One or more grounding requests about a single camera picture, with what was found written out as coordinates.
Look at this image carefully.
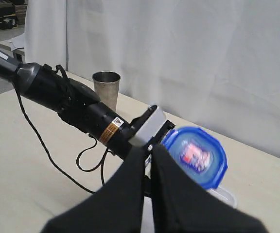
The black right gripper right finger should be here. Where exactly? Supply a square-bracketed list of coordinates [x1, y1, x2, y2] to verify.
[151, 145, 266, 233]

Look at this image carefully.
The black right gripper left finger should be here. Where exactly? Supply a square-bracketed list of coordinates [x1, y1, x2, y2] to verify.
[42, 147, 145, 233]

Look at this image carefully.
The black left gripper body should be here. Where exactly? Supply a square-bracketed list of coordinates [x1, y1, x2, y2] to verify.
[129, 104, 177, 197]

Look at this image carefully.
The stainless steel cup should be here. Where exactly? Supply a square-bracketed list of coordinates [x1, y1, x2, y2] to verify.
[92, 71, 121, 112]

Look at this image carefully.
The blue plastic lid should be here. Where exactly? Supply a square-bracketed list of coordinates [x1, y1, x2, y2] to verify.
[161, 126, 228, 189]

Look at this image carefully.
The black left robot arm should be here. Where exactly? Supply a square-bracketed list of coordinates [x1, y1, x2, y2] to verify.
[0, 50, 174, 159]

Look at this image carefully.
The white backdrop curtain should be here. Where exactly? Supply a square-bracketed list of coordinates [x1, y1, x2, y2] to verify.
[25, 0, 280, 157]

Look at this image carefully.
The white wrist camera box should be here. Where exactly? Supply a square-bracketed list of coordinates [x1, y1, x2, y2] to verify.
[129, 105, 166, 147]

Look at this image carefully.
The black cable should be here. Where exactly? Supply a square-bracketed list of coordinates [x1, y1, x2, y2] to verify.
[15, 64, 111, 195]

